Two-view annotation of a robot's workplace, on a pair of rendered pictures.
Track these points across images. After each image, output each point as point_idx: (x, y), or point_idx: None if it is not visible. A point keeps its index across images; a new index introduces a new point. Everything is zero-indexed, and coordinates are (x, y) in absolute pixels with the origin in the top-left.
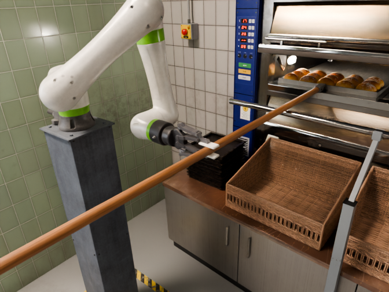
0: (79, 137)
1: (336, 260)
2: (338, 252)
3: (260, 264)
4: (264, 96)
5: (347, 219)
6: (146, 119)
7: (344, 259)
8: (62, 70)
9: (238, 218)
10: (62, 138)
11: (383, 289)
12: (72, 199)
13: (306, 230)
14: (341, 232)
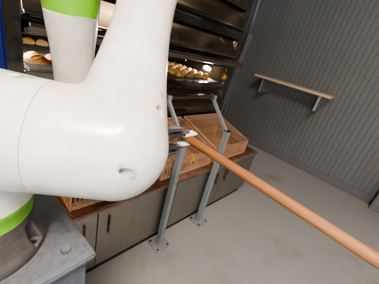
0: (82, 235)
1: (177, 177)
2: (178, 172)
3: (119, 228)
4: None
5: (184, 149)
6: None
7: (166, 177)
8: (155, 81)
9: (96, 209)
10: (68, 271)
11: (186, 176)
12: None
13: None
14: (181, 159)
